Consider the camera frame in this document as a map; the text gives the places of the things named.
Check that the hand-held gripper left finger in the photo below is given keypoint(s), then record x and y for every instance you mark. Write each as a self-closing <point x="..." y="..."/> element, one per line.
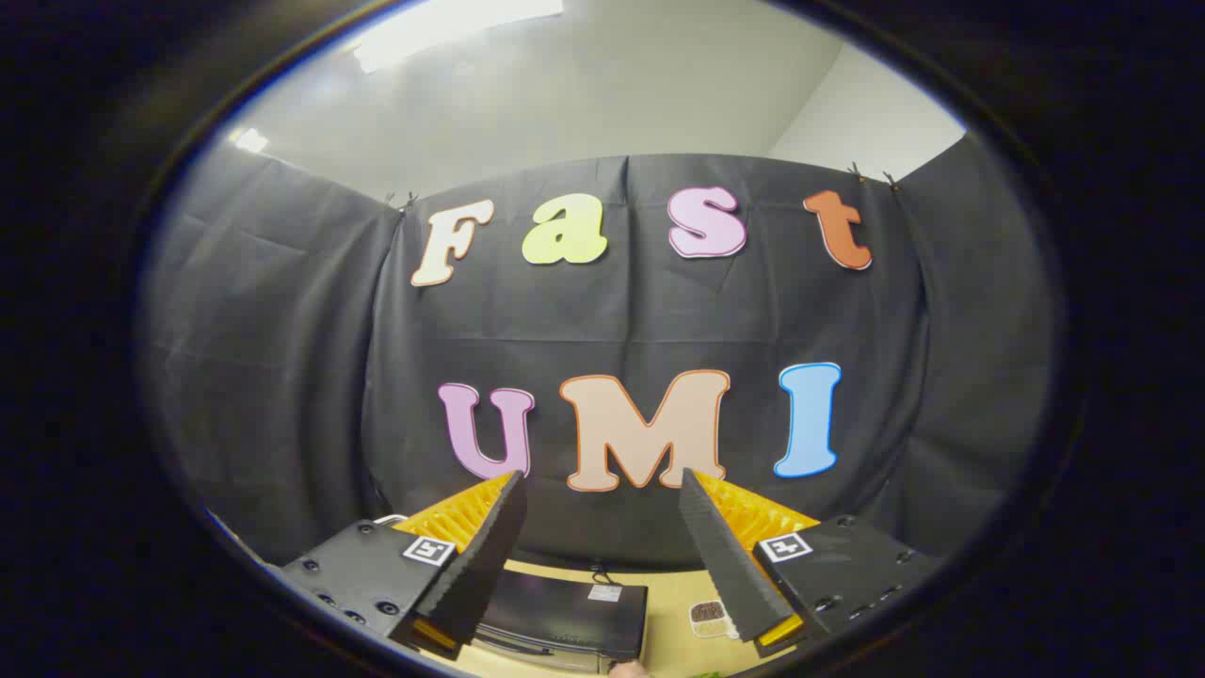
<point x="485" y="565"/>

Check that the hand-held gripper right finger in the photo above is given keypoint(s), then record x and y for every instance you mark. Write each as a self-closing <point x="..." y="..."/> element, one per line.
<point x="720" y="565"/>

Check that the black toaster oven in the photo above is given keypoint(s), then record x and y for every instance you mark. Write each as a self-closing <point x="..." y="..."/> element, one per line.
<point x="555" y="603"/>

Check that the white divided grain plate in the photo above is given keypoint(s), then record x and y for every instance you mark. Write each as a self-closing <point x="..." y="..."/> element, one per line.
<point x="708" y="617"/>

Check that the black backdrop cloth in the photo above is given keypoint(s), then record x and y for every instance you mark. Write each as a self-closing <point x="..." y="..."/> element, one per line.
<point x="282" y="377"/>

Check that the small ceiling light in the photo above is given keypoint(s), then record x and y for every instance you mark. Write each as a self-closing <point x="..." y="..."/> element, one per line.
<point x="249" y="140"/>

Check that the long ceiling light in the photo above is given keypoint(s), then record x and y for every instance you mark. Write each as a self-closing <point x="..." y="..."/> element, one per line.
<point x="442" y="24"/>

